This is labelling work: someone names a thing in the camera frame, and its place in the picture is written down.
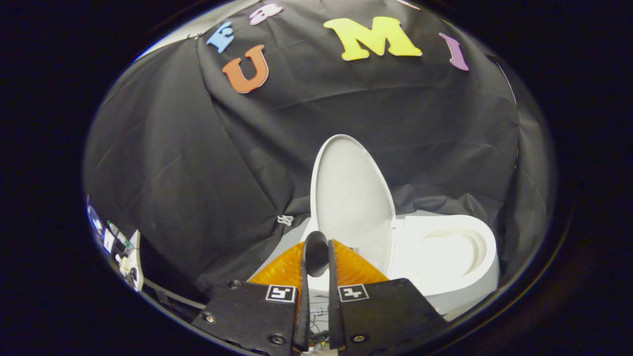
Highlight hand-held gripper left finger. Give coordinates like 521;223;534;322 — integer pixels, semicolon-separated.
192;241;311;356

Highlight dark grey round lid tab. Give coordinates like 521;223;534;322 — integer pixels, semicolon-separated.
302;231;330;277

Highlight cluttered shelf with small items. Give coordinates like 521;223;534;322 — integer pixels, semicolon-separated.
87;195;144;292

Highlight black backdrop cloth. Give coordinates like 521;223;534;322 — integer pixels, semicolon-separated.
83;0;558;297

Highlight thin black cables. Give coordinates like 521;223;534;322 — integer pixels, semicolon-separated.
309;307;330;349

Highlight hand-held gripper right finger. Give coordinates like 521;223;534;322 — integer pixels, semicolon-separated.
327;239;448;356

